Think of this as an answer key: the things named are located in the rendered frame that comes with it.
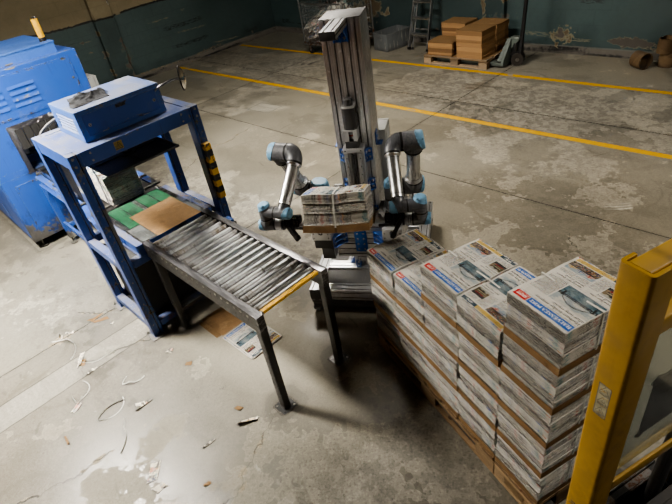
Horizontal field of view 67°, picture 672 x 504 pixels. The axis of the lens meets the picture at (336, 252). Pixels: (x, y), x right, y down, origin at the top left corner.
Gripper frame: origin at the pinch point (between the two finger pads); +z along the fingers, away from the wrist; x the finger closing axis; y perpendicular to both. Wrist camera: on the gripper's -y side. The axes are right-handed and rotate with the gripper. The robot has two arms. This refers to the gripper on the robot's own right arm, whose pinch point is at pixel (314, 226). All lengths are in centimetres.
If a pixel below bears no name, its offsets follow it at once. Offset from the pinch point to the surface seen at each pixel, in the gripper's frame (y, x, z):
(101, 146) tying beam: 57, -6, -133
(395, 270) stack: -23, -18, 51
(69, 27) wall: 264, 595, -600
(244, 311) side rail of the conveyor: -37, -47, -32
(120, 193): 17, 71, -181
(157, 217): 0, 49, -137
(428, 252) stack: -17, -3, 69
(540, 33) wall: 170, 636, 229
